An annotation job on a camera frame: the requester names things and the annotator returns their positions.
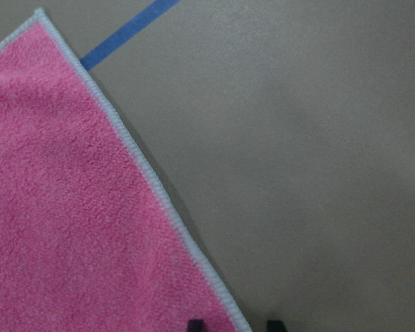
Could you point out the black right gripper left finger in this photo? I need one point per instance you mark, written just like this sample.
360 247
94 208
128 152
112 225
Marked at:
196 325

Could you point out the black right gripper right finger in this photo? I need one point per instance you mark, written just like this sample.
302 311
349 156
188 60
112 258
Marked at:
275 326

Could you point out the pink towel with white edge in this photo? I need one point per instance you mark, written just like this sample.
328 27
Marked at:
89 239

